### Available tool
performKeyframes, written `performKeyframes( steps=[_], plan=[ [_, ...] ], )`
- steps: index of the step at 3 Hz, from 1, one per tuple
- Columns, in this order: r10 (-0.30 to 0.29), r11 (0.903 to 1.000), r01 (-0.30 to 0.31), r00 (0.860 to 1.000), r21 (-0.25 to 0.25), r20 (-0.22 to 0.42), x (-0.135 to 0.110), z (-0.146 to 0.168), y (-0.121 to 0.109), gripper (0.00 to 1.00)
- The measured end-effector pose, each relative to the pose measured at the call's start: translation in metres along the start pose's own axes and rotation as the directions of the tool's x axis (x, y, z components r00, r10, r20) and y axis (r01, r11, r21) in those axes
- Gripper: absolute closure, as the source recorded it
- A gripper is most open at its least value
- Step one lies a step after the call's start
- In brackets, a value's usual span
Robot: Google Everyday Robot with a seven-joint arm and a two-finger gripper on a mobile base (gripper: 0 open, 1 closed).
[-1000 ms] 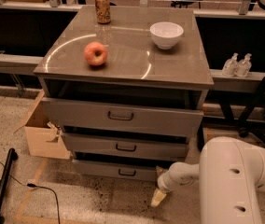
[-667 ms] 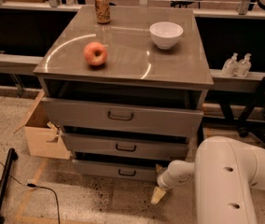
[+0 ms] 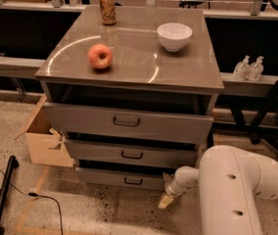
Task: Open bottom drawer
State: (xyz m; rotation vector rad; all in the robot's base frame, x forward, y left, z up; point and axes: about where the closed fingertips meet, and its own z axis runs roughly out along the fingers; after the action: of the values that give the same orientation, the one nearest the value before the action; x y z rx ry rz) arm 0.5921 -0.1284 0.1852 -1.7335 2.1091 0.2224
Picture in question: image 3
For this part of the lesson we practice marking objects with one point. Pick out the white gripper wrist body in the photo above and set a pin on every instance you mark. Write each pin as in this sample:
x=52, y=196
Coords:
x=170, y=189

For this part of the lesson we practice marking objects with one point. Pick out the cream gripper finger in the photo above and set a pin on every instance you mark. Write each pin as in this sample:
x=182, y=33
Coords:
x=165, y=201

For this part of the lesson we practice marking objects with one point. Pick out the grey bottom drawer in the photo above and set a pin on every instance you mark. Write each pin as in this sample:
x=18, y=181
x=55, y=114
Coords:
x=120, y=178

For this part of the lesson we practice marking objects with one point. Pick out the grey drawer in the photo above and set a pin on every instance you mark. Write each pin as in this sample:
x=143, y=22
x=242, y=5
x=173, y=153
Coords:
x=128, y=123
x=128, y=154
x=120, y=178

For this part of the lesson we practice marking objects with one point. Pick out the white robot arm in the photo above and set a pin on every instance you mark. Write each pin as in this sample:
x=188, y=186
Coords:
x=229, y=179

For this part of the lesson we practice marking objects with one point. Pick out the grey middle drawer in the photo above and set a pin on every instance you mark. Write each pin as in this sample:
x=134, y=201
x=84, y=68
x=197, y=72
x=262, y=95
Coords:
x=128, y=154

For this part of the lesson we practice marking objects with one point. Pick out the grey drawer cabinet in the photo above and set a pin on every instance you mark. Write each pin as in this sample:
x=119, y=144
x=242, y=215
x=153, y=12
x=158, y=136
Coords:
x=143, y=76

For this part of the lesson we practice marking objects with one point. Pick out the grey top drawer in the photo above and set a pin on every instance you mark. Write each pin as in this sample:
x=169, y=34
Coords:
x=128, y=123

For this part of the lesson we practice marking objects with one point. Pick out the cardboard box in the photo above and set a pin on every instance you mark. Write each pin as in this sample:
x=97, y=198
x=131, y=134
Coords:
x=45, y=144

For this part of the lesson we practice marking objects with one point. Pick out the clear pump bottle left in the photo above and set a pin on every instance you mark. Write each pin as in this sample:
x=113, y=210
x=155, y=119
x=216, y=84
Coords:
x=241, y=69

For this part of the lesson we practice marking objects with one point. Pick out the clear pump bottle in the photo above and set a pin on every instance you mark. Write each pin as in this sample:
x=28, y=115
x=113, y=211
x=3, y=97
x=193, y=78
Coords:
x=255, y=69
x=241, y=69

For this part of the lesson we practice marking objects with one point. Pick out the clear pump bottle right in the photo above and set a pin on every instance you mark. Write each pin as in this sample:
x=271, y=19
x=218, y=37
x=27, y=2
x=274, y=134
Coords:
x=255, y=69

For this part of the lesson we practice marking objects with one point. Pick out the red apple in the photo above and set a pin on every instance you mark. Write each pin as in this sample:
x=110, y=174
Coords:
x=100, y=56

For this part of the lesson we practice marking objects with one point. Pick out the white bowl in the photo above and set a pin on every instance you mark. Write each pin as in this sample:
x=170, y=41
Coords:
x=174, y=36

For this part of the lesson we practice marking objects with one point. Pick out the black stand leg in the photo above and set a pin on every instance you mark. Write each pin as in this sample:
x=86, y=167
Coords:
x=4, y=189

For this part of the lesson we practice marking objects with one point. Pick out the patterned drink can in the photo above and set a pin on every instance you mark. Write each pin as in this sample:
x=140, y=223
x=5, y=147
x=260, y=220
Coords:
x=108, y=11

